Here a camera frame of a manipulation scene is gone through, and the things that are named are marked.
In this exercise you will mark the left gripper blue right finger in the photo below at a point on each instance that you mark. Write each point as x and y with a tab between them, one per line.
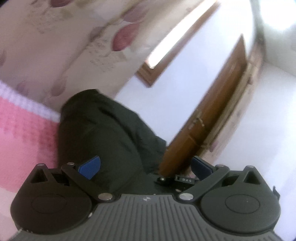
201	168

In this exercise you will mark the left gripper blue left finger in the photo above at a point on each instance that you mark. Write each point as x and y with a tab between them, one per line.
90	168

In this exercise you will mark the black garment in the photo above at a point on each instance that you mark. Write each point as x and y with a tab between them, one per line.
93	125

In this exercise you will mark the brown wooden door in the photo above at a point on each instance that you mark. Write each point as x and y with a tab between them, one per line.
191	138

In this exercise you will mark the pink white checked bed sheet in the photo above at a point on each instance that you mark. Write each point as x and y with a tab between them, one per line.
28	137

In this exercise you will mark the beige leaf print curtain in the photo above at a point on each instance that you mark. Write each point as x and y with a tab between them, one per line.
51	50

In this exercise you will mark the wooden window frame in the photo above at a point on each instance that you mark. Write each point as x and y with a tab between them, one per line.
171	45

